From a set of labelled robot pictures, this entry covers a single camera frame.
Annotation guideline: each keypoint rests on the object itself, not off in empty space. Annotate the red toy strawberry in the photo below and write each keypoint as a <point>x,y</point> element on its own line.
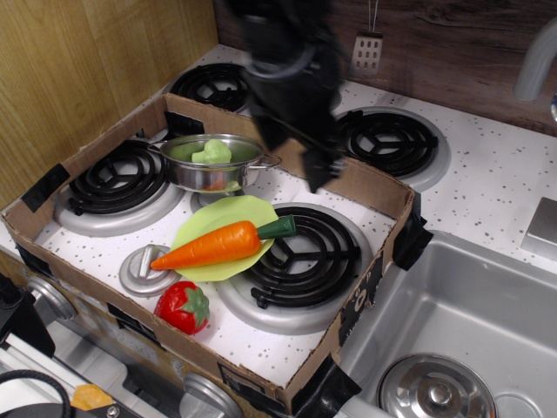
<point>184,306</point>

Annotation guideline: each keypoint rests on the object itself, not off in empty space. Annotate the silver front knob left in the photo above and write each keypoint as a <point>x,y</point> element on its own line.
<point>50,304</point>

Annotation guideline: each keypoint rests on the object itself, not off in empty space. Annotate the small steel pot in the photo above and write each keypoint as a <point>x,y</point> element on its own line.
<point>248,158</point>

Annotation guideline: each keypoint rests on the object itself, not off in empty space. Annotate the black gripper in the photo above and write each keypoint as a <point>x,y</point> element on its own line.
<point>296,102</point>

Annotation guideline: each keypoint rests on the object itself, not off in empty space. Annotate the front left stove burner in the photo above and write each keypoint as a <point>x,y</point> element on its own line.
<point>123,192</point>

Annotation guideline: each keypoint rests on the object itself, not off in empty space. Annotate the stove burner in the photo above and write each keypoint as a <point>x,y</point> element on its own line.
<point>123,192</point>
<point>301,282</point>
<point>221,85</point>
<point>398,142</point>

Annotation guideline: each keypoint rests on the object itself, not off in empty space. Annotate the silver front knob right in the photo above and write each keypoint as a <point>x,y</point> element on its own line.
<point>204,399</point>

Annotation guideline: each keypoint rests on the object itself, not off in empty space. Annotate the grey sink basin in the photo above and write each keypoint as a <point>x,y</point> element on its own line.
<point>494,314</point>

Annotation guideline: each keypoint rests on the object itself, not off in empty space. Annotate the front right stove burner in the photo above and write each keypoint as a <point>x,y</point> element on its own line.
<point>301,282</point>

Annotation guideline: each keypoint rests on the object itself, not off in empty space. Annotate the orange toy carrot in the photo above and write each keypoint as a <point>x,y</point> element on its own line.
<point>236,241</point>

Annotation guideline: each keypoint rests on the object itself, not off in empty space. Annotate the back left stove burner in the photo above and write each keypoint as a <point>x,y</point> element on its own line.
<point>221,85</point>

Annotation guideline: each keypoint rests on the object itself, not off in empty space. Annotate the grey faucet handle block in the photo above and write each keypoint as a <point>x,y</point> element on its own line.
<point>540,237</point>

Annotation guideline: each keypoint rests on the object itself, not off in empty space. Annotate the back right stove burner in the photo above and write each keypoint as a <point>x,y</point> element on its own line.
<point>398,142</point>

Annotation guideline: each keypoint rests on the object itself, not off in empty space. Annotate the hanging steel slotted spatula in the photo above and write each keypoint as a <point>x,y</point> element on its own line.
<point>367,48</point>

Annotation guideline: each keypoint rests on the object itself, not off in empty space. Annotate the light green plastic plate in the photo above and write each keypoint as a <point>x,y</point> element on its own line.
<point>224,212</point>

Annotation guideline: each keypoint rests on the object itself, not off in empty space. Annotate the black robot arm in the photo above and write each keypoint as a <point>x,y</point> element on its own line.
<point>283,33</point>

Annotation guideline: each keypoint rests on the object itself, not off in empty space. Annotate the steel pot lid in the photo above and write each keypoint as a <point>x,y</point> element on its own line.
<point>433,385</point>

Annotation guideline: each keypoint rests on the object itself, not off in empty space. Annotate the yellow orange toy piece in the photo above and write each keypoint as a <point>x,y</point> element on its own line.
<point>89,396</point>

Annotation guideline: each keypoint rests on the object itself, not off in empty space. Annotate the grey toy faucet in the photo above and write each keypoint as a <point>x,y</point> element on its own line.
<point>537,63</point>

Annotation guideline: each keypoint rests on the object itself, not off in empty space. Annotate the brown cardboard fence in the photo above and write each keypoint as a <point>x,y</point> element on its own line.
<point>277,375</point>

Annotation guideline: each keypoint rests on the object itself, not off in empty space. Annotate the black clamp device left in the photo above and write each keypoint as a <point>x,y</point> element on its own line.
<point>20,318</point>

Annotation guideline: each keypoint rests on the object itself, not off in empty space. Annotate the green toy broccoli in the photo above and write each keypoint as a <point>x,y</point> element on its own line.
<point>215,152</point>

